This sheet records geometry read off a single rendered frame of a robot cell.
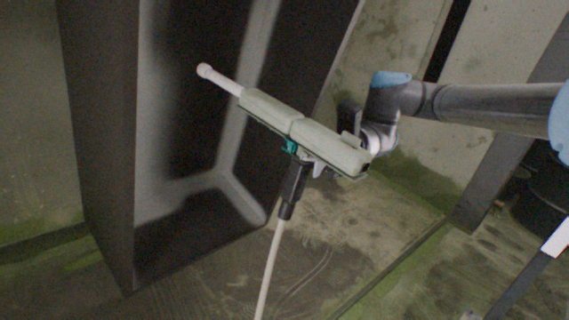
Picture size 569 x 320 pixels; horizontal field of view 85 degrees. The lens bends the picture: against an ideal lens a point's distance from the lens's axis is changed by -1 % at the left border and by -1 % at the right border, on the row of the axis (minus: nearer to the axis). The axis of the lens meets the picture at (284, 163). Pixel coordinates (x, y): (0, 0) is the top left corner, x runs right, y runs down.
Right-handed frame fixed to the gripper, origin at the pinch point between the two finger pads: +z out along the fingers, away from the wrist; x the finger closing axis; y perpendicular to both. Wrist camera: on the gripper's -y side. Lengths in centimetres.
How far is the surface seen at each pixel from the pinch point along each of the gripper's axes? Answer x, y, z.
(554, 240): -55, 30, -112
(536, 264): -56, 44, -116
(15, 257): 111, 113, 29
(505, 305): -58, 71, -119
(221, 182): 63, 59, -42
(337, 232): 30, 96, -119
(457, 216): -18, 80, -205
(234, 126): 64, 30, -42
